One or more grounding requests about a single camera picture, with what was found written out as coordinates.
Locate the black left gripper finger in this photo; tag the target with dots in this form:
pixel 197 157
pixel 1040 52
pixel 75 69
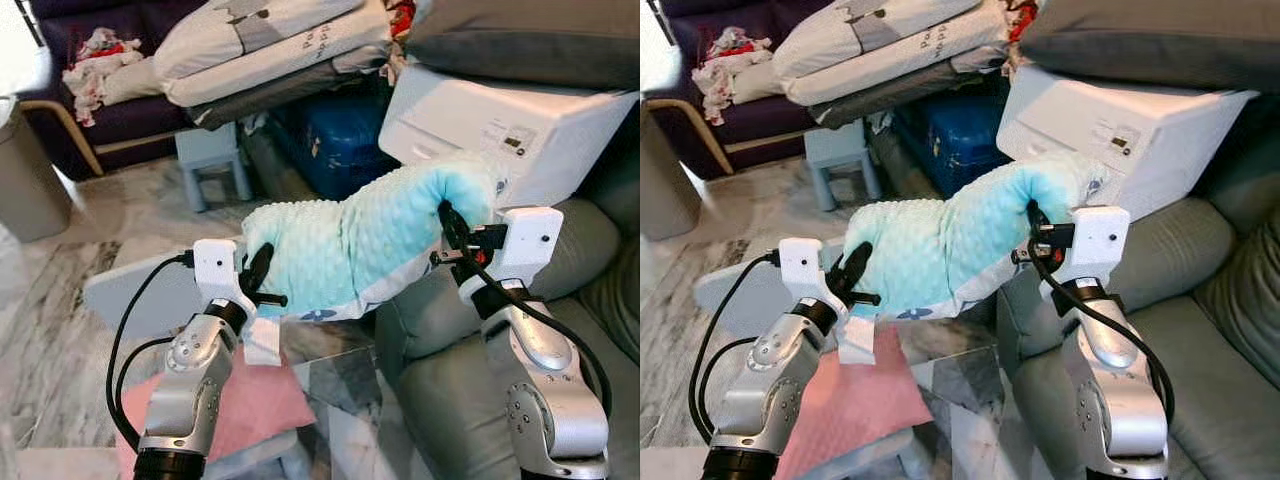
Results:
pixel 856 268
pixel 260 268

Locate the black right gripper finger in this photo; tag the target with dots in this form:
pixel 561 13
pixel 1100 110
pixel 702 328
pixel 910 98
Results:
pixel 1038 222
pixel 453 225

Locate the light blue pillow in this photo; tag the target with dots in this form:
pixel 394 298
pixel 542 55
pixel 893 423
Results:
pixel 960 240
pixel 390 240

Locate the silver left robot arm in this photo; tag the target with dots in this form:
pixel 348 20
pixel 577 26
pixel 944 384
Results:
pixel 760 380
pixel 190 380

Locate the grey-green leather sofa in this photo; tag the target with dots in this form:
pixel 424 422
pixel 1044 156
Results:
pixel 1230 330
pixel 450 400

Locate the dark purple sofa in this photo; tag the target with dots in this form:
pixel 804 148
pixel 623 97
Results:
pixel 130 120
pixel 750 125

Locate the pale grey low table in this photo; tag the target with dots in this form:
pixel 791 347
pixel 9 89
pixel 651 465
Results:
pixel 740 300
pixel 140 300

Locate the white printer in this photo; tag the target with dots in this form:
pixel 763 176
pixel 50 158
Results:
pixel 480 125
pixel 1100 130

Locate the blue suitcase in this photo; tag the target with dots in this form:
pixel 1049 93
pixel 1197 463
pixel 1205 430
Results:
pixel 335 145
pixel 950 145

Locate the small pale blue stool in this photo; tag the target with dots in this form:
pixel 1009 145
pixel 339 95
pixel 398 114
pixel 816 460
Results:
pixel 210 145
pixel 840 145

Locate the grey folded quilt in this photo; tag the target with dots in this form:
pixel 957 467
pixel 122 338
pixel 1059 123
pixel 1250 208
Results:
pixel 890 100
pixel 270 100

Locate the grey bin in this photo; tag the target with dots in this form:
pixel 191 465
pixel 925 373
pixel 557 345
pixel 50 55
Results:
pixel 30 180
pixel 665 185

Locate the dark grey cushion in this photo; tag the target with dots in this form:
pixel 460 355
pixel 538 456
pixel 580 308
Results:
pixel 1150 40
pixel 520 40

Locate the small red cloth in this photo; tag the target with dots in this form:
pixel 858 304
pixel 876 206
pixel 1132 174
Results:
pixel 1016 18
pixel 402 18

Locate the white and grey folded bedding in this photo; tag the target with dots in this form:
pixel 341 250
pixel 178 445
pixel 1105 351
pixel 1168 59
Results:
pixel 880 40
pixel 270 40

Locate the red and white patterned cloth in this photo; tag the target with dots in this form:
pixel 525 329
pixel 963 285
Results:
pixel 725 60
pixel 95 60

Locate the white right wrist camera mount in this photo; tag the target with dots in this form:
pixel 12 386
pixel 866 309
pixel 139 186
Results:
pixel 1100 240
pixel 535 240

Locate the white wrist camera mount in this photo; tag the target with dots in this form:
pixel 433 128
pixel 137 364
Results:
pixel 1100 240
pixel 800 265
pixel 215 265
pixel 535 240

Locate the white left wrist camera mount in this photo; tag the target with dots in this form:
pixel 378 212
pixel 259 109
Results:
pixel 800 265
pixel 215 265

